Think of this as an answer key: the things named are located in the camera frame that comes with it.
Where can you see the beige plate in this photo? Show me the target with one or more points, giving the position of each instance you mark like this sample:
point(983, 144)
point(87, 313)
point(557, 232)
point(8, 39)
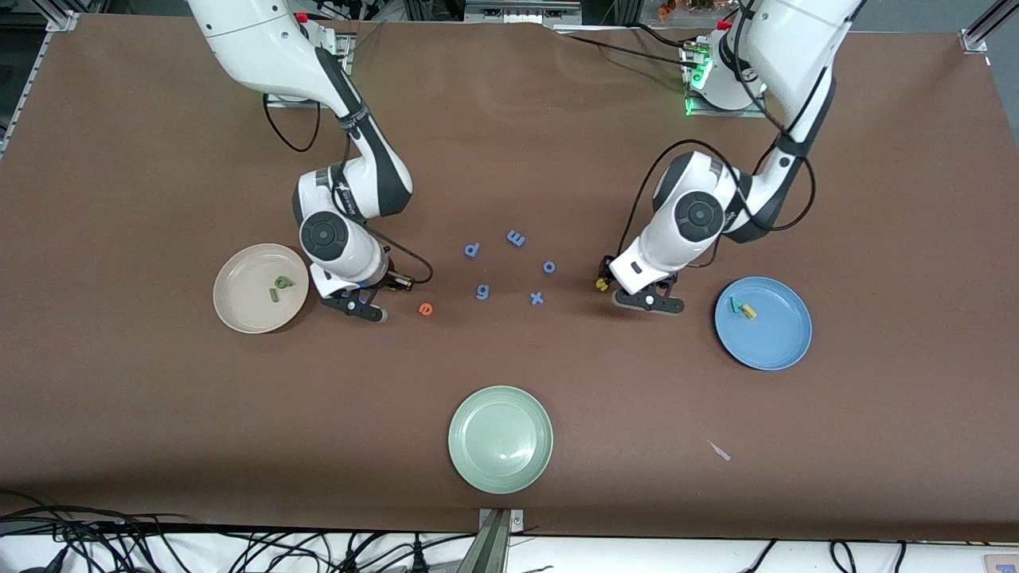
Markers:
point(247, 306)

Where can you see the blue letter m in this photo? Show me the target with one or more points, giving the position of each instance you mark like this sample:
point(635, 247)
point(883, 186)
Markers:
point(516, 237)

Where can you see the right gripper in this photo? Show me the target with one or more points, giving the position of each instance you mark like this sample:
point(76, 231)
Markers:
point(383, 278)

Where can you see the aluminium frame profile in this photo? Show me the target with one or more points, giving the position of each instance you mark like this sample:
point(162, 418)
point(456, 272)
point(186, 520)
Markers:
point(975, 38)
point(64, 21)

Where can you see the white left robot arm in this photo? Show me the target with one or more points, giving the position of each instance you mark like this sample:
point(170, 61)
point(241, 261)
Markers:
point(796, 48)

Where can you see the brown table cover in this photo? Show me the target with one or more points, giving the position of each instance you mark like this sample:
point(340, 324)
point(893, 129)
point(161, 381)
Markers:
point(159, 398)

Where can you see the tan cardboard piece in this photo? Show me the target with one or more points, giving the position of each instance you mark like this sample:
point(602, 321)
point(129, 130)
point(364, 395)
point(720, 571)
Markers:
point(1003, 563)

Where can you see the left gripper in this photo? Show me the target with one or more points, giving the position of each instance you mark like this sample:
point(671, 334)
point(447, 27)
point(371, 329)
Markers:
point(607, 271)

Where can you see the green plate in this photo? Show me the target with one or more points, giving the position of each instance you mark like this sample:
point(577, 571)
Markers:
point(501, 439)

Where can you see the blue plate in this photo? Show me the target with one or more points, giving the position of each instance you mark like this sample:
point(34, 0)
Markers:
point(776, 334)

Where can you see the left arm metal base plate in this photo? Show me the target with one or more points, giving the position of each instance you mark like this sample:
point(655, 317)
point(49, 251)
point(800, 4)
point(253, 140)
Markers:
point(720, 113)

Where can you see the grey metal device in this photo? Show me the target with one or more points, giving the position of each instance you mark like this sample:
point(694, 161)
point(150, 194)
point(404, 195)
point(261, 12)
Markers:
point(517, 12)

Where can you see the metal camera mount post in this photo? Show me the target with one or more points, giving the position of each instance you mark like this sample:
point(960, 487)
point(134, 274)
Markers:
point(495, 545)

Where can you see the white tape scrap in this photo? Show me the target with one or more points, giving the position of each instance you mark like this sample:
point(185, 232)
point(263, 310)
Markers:
point(719, 450)

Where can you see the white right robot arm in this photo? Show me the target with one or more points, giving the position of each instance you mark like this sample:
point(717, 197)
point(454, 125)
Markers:
point(263, 48)

